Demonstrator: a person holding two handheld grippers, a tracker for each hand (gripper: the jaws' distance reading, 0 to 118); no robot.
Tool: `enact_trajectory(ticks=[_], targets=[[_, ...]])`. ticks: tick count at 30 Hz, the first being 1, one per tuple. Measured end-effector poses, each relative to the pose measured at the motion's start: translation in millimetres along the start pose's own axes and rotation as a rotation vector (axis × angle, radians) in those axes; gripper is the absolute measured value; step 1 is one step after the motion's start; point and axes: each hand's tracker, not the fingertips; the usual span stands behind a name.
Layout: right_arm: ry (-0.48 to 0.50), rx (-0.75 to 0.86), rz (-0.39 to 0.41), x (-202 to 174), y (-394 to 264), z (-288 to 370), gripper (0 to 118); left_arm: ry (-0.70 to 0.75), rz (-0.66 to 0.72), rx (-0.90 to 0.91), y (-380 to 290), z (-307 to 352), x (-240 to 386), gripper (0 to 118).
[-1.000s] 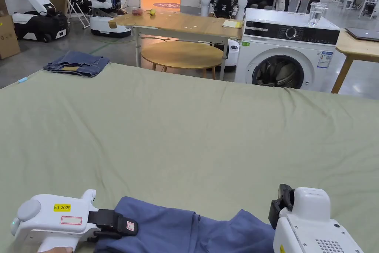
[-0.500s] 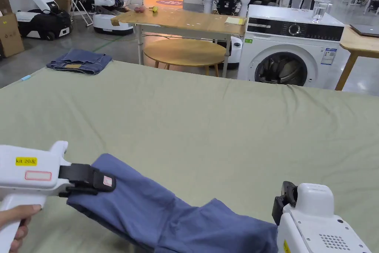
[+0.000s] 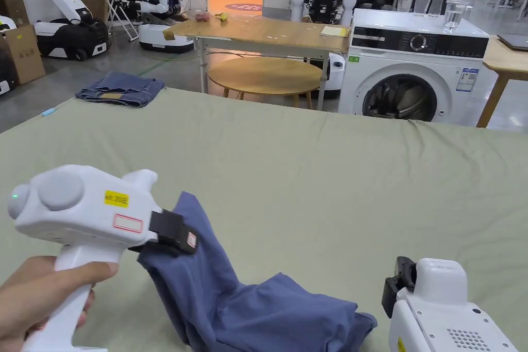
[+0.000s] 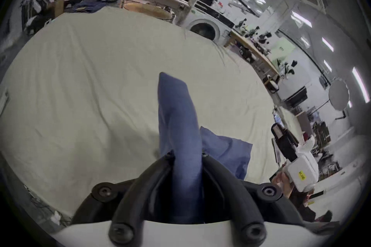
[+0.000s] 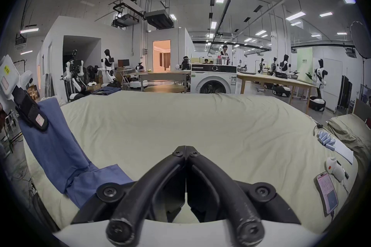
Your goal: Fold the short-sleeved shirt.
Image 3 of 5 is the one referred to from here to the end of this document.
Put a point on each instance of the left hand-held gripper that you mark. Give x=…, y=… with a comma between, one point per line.
x=78, y=212

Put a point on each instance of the white robot with black arms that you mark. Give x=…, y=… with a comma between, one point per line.
x=163, y=30

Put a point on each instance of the brown cardboard carton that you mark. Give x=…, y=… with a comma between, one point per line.
x=22, y=53

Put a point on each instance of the large white black robot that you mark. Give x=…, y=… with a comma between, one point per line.
x=62, y=18

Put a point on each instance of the white washing machine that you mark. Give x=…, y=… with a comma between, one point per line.
x=383, y=63

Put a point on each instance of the bed with pale green sheet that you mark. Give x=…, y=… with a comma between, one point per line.
x=313, y=179

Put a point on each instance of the folded blue jeans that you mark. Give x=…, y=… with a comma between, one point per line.
x=123, y=90

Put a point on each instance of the dark blue shirt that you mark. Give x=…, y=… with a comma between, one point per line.
x=264, y=315

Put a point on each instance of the small light blue pen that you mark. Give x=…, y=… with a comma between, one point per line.
x=49, y=112

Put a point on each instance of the person's left hand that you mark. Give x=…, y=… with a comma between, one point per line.
x=24, y=294

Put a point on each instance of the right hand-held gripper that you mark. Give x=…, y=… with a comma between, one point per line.
x=437, y=319

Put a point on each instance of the white black humanoid robot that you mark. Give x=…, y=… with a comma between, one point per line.
x=326, y=1

